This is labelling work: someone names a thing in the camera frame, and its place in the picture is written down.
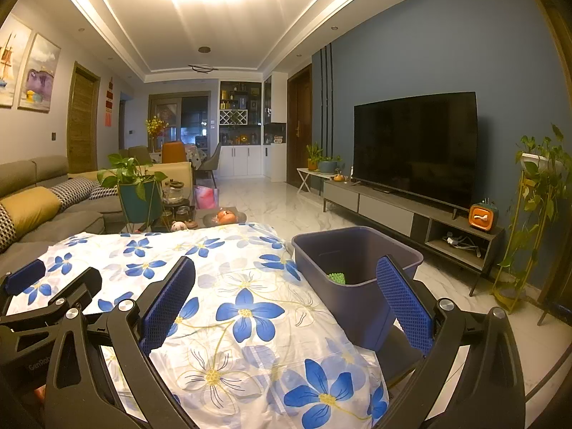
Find ship painting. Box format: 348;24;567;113
0;13;33;108

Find yellow cushion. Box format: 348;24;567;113
0;186;63;238

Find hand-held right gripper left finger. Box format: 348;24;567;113
45;256;196;429

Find houndstooth cushion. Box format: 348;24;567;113
0;200;19;254

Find dark coffee table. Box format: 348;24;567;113
120;207;250;236

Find light wooden door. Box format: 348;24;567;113
65;61;102;175

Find grey plastic bin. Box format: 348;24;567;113
291;226;425;355

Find white power strip cables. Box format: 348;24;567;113
442;231;477;250

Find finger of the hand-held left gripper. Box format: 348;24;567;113
9;267;103;323
0;258;48;298

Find black television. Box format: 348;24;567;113
352;92;478;212

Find grey tv cabinet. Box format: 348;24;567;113
321;177;507;297

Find white display cabinet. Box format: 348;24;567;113
218;73;288;179

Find small potted plant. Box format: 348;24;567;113
306;142;324;171

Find pink gift bag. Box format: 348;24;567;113
193;185;220;210

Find orange dining chair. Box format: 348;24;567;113
161;141;187;164

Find purple abstract painting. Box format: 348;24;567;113
17;31;61;112

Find vine in white pot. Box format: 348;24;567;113
499;124;572;278

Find grey patterned cushion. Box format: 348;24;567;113
49;177;97;209
89;183;120;201

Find grey dining chair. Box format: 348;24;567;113
196;142;223;189

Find pothos in teal planter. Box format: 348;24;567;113
97;154;169;234

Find teal round planter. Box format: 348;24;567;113
317;155;343;174

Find grey sofa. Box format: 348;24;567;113
0;155;194;270

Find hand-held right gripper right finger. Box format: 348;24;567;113
376;256;527;429

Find yellow flower bouquet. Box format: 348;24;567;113
145;115;170;138

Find white folding side table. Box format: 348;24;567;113
296;167;337;195

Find dark wooden door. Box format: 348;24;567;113
286;63;314;185

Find orange clock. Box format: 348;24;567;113
468;200;495;232

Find red hanging decoration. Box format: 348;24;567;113
104;77;115;129

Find glass teapot set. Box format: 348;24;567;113
161;178;186;205

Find blue floral white blanket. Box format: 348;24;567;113
4;222;390;429

